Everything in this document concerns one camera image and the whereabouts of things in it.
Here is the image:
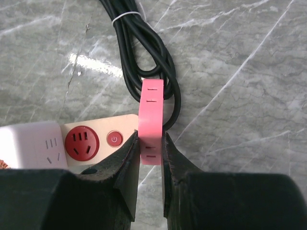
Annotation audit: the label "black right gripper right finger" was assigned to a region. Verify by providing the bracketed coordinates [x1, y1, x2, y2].
[161, 133, 307, 230]

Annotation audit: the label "beige power strip red sockets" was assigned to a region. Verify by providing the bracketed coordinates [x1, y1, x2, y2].
[60, 114, 138, 169]

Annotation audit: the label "white cube socket adapter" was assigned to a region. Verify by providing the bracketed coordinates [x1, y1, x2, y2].
[0, 121, 68, 169]

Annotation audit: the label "pink plug adapter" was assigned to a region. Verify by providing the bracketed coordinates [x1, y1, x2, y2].
[138, 79, 164, 165]

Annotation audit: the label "black power strip cord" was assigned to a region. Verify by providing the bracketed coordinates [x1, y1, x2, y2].
[98, 0, 182, 130]

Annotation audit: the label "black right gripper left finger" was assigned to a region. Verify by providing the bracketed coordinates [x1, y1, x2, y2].
[0, 132, 140, 230]

